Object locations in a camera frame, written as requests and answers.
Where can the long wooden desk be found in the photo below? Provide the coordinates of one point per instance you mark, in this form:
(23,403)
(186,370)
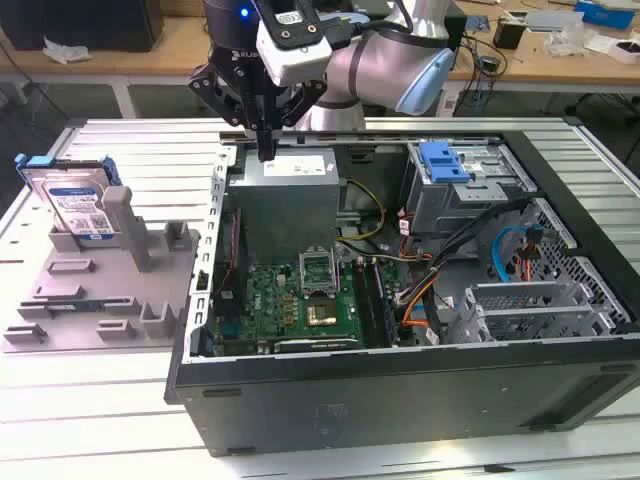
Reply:
(175,50)

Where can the black open PC case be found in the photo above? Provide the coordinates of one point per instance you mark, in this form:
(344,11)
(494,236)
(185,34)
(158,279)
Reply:
(350,400)

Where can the silver optical drive cage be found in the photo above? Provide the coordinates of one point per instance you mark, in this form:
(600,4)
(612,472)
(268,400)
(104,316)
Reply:
(430,210)

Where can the black graphics card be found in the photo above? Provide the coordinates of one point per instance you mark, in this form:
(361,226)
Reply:
(315,344)

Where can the RAM stick with blue label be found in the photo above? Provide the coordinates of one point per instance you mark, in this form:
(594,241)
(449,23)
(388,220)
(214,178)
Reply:
(75,303)

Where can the white tray with black item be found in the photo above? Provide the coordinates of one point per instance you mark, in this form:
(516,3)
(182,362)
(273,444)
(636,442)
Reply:
(600,47)

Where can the silver disk bay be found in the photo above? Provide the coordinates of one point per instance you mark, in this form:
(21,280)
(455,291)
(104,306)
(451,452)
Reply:
(520,291)

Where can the clear plastic bag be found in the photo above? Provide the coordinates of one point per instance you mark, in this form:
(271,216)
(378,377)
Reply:
(565,42)

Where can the small black box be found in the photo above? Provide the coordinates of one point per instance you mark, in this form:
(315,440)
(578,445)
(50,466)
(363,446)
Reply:
(507,35)

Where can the flat grey box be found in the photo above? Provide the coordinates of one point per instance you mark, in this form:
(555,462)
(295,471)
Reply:
(550,20)

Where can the crumpled white paper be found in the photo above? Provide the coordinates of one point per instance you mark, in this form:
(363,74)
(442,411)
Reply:
(65,50)

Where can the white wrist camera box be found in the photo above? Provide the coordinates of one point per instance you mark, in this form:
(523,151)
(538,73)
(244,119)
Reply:
(300,60)

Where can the blue drive cage latch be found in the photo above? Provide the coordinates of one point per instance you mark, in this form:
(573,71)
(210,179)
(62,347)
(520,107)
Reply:
(440,170)

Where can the wide black equipment case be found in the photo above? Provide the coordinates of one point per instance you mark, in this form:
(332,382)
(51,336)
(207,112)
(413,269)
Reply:
(100,25)

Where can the blue cardboard box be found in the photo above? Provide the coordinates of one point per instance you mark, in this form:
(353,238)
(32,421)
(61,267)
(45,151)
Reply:
(605,12)

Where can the grey plastic parts rack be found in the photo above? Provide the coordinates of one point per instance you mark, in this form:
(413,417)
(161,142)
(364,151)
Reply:
(115,285)

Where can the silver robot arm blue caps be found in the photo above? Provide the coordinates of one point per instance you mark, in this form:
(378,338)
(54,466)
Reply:
(380,65)

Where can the black RAM slot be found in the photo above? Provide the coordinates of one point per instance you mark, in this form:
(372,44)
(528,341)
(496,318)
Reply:
(386,300)
(364,300)

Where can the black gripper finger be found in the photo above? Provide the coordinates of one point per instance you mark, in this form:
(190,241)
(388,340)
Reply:
(307,100)
(210,90)

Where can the white barcode sticker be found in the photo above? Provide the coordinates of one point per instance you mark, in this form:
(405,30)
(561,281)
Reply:
(449,104)

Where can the CPU socket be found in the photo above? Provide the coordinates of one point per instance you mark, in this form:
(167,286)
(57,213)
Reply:
(322,314)

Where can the hard disk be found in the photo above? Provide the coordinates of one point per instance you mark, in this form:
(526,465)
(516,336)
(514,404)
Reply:
(75,200)

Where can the green motherboard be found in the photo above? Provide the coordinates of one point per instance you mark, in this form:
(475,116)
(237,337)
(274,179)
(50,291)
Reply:
(270,295)

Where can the grey power supply unit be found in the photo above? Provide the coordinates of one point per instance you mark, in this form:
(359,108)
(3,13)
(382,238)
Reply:
(280,215)

